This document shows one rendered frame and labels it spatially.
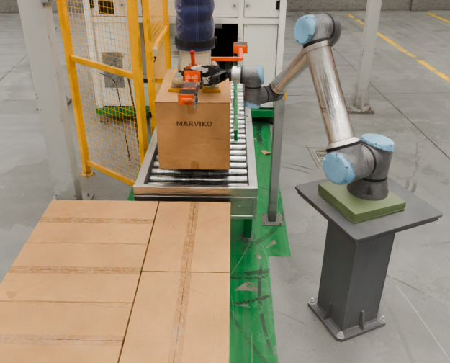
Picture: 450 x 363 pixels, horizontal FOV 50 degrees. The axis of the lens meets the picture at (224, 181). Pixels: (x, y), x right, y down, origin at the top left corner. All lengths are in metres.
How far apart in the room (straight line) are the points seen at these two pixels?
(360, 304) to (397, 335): 0.28
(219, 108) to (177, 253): 0.79
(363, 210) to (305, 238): 1.20
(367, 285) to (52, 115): 2.27
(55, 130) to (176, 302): 1.83
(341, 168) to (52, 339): 1.33
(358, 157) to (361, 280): 0.71
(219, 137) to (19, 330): 1.35
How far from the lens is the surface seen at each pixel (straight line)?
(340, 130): 2.13
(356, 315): 2.72
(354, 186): 2.32
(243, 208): 2.76
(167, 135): 2.65
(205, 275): 2.19
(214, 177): 2.92
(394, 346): 2.78
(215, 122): 2.60
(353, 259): 2.43
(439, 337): 2.91
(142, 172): 2.91
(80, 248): 2.43
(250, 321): 2.75
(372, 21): 5.44
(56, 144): 3.57
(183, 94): 2.21
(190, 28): 2.68
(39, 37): 3.34
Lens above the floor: 1.96
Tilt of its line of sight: 29 degrees down
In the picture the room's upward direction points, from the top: straight up
